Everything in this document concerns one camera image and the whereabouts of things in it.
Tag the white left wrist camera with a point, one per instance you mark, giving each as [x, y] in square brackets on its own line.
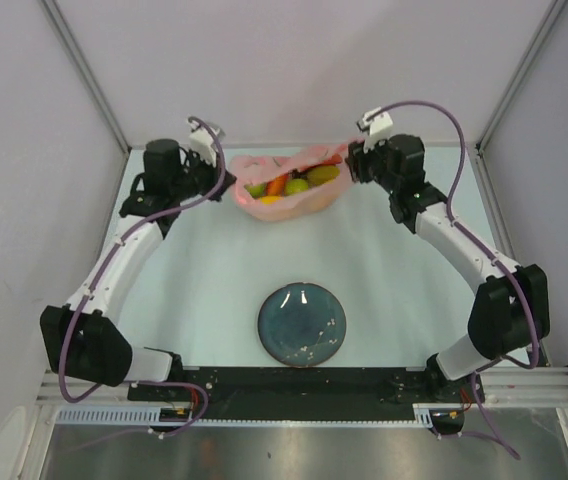
[202, 142]

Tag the green fake apple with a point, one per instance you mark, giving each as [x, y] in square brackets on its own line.
[256, 191]

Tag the red orange fake mango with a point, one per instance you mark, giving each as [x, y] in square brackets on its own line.
[276, 187]

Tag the blue ceramic plate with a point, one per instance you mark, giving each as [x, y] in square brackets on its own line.
[301, 325]

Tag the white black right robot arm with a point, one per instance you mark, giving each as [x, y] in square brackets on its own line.
[511, 305]

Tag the green yellow fake mango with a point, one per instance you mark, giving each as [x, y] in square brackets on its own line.
[322, 174]

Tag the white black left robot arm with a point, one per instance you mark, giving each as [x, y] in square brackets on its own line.
[81, 337]

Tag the green fake guava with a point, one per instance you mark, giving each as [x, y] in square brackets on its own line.
[295, 186]

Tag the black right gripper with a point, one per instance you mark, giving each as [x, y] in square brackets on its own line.
[357, 160]

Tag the red fake watermelon slice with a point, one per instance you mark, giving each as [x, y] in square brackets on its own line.
[335, 159]

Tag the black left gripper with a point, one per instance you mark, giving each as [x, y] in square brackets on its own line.
[214, 173]

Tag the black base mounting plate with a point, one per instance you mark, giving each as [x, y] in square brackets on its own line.
[313, 394]

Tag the pink plastic bag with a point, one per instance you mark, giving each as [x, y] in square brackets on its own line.
[256, 169]

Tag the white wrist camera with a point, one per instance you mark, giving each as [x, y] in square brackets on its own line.
[202, 142]
[377, 126]

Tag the aluminium frame rail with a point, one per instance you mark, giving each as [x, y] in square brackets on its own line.
[73, 50]

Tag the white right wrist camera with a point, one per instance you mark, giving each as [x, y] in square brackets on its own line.
[377, 126]

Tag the white slotted cable duct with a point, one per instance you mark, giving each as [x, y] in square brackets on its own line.
[108, 415]

